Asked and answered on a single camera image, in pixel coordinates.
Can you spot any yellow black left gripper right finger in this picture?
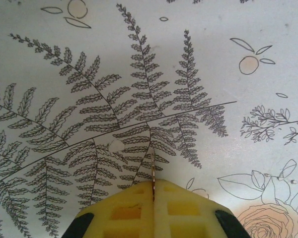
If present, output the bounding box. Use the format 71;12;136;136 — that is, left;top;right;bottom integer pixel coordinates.
153;179;252;238

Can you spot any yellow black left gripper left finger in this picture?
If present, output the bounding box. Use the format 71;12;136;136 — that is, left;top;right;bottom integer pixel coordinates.
61;180;155;238

